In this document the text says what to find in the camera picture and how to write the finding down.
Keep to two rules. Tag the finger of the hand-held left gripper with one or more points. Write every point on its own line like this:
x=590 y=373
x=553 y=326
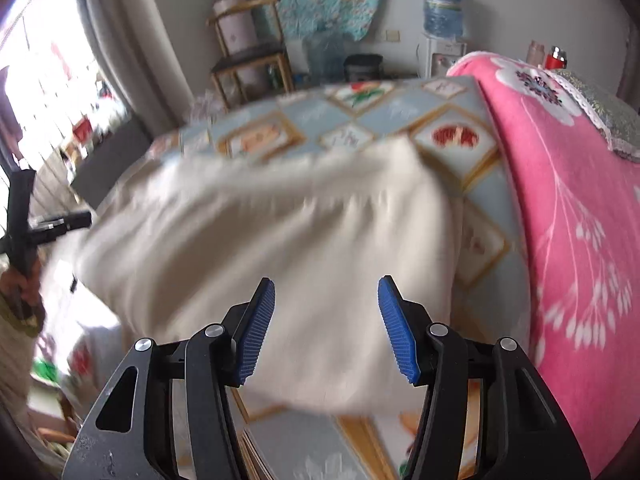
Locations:
x=65 y=225

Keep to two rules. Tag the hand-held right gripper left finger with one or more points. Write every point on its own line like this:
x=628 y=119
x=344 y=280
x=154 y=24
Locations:
x=256 y=330

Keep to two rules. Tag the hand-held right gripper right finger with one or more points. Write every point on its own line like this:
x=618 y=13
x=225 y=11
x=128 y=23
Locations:
x=397 y=330

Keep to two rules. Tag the cream zip jacket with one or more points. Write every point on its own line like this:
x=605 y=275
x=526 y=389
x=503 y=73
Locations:
x=280 y=240

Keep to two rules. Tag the person's left forearm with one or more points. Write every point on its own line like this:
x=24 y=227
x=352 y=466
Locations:
x=20 y=360

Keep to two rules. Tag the person's left hand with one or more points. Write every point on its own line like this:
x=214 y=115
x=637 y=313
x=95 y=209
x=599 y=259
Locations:
x=17 y=292

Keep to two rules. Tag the grey cabinet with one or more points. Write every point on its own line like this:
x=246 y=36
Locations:
x=110 y=165

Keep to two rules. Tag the grey curtain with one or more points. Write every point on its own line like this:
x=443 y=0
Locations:
x=130 y=35

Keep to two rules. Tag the pink floral blanket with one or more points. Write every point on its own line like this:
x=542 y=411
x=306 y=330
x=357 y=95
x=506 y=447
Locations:
x=575 y=200

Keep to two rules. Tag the patterned tablecloth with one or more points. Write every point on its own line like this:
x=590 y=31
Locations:
x=320 y=110

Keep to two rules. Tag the wooden chair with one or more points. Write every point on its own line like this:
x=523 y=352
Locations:
x=250 y=55

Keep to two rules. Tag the green bottle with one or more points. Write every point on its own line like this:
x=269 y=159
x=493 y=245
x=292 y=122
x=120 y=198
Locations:
x=272 y=76

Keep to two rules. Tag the white cylinder container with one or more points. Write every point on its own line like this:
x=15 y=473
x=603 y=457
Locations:
x=235 y=27

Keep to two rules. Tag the black pot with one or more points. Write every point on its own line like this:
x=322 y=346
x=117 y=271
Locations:
x=364 y=67

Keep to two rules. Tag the white water dispenser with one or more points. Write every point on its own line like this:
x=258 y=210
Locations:
x=442 y=57

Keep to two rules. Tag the empty clear water jug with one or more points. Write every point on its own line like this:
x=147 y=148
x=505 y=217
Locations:
x=324 y=57

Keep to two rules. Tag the silver quilted cloth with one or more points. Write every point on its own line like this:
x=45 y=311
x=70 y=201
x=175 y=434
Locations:
x=600 y=110

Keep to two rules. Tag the small pink bottle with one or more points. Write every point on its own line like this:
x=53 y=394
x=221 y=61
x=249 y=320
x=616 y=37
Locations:
x=536 y=54

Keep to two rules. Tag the small red container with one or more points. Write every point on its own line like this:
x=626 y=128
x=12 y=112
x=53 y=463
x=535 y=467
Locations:
x=556 y=59

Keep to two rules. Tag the blue water bottle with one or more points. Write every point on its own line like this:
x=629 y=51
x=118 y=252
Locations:
x=442 y=10

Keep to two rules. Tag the wall socket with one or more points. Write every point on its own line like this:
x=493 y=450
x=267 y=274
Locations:
x=392 y=36

